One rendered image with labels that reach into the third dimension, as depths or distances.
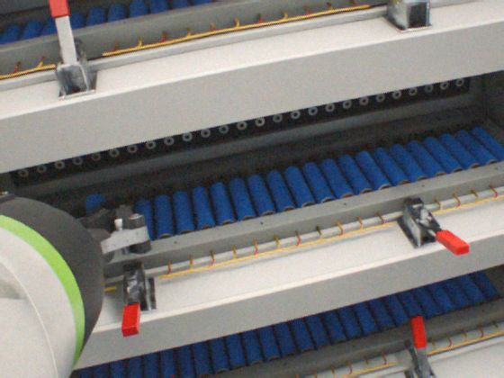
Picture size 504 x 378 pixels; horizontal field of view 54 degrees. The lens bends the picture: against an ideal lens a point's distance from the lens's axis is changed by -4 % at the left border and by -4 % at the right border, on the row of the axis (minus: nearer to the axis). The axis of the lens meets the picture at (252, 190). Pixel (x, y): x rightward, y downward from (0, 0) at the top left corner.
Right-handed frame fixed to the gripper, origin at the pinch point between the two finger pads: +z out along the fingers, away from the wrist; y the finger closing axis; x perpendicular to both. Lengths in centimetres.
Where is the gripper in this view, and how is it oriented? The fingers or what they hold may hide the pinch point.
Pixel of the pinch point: (90, 223)
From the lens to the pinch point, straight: 48.5
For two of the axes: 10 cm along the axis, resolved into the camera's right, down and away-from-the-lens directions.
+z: -1.2, -0.9, 9.9
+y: -9.7, 2.2, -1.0
